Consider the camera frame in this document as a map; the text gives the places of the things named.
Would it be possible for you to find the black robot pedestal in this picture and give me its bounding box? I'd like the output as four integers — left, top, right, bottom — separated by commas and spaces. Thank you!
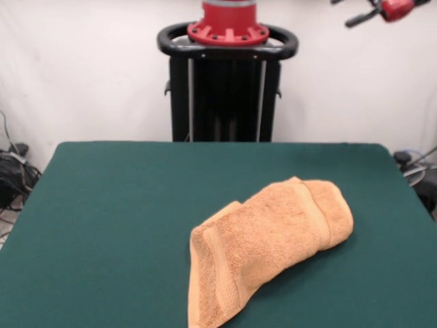
156, 22, 300, 143

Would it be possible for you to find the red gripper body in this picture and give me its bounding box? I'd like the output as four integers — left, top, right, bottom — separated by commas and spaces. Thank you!
380, 0, 416, 23

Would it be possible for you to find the black floor object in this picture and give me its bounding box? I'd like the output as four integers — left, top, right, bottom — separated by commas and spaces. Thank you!
414, 177, 437, 219

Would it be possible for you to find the dark green table cloth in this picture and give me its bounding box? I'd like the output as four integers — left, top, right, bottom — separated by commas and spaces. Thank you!
0, 141, 437, 328

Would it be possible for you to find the tan terry towel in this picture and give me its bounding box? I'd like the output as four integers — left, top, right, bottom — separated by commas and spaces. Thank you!
187, 176, 354, 319

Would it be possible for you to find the black cable bundle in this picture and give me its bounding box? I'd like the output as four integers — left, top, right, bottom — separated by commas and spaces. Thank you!
0, 109, 44, 213

